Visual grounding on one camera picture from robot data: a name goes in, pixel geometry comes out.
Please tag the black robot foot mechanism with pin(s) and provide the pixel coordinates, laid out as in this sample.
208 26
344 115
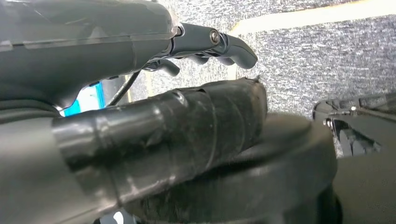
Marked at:
355 136

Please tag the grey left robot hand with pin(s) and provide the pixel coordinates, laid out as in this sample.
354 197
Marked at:
92 40

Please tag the blue metal shelving rack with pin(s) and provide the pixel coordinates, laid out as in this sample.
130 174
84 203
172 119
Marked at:
100 95

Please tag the yellow floor tape square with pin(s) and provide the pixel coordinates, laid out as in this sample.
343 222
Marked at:
309 15

